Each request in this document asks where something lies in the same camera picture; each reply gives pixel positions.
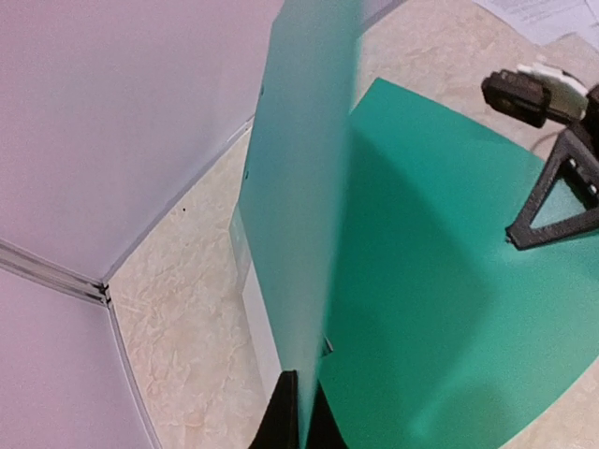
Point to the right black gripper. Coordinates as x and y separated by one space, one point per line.
563 203

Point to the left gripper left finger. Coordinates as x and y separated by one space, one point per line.
279 427

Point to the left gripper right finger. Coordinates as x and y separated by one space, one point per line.
323 432

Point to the green file folder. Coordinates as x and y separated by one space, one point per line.
377 235

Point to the middle printed paper sheet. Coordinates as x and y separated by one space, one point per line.
542 21

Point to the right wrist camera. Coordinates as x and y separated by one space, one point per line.
534 94

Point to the left aluminium frame post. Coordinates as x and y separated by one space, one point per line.
38 270

